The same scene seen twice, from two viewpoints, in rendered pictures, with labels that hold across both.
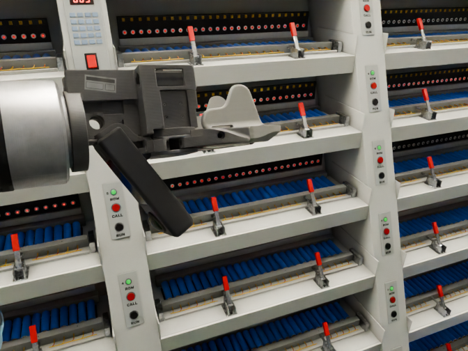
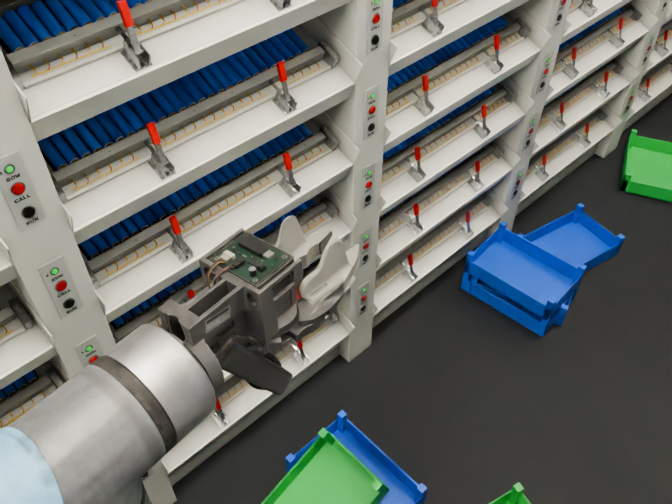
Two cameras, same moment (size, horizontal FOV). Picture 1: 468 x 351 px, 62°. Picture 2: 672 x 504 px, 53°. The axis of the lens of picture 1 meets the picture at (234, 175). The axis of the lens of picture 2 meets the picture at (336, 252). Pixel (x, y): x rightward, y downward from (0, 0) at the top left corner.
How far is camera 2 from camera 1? 50 cm
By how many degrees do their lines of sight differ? 45
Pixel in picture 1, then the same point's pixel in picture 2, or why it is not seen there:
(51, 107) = (204, 388)
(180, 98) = (283, 287)
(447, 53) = not seen: outside the picture
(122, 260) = (40, 250)
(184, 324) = (128, 286)
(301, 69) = not seen: outside the picture
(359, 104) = not seen: outside the picture
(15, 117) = (182, 417)
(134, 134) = (245, 339)
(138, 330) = (77, 315)
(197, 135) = (307, 324)
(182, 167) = (106, 100)
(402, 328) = (375, 209)
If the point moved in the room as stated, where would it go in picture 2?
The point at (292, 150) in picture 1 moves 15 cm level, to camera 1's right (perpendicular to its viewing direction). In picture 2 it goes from (262, 32) to (346, 14)
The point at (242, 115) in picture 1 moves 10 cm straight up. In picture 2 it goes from (334, 268) to (334, 185)
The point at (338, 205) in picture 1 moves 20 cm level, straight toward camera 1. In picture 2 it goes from (315, 87) to (333, 151)
